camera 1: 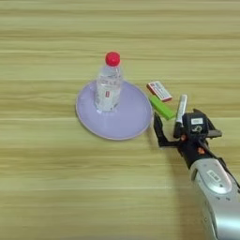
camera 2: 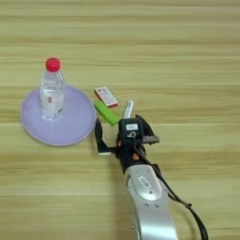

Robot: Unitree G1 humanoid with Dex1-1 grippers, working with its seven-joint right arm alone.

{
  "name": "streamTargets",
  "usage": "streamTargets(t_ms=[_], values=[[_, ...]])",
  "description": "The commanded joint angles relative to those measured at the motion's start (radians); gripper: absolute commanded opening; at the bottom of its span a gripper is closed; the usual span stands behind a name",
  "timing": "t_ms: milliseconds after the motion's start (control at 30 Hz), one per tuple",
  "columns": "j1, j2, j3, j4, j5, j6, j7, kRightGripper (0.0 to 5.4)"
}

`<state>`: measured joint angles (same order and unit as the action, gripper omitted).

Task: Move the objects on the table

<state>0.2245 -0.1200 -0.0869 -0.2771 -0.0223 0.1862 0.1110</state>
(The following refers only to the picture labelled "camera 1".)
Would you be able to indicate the lilac round plate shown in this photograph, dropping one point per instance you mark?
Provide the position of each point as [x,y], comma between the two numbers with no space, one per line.
[131,118]

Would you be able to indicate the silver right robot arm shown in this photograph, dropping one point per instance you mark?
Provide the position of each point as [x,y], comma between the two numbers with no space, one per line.
[218,200]

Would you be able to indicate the clear bottle red cap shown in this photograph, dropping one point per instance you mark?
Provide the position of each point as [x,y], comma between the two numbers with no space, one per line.
[108,90]

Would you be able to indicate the green rectangular block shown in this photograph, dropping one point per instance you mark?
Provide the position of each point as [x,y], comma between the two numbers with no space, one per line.
[162,108]

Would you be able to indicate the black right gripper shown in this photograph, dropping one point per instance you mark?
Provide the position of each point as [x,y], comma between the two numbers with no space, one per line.
[192,146]

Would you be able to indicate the small red white box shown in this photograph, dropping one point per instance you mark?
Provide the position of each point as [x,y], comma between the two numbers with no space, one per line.
[159,91]

